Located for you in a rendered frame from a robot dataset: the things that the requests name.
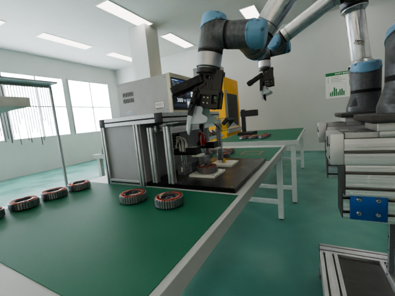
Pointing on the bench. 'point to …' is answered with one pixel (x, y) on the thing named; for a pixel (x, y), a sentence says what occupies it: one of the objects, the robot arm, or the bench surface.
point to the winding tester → (148, 96)
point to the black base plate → (240, 177)
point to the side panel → (123, 155)
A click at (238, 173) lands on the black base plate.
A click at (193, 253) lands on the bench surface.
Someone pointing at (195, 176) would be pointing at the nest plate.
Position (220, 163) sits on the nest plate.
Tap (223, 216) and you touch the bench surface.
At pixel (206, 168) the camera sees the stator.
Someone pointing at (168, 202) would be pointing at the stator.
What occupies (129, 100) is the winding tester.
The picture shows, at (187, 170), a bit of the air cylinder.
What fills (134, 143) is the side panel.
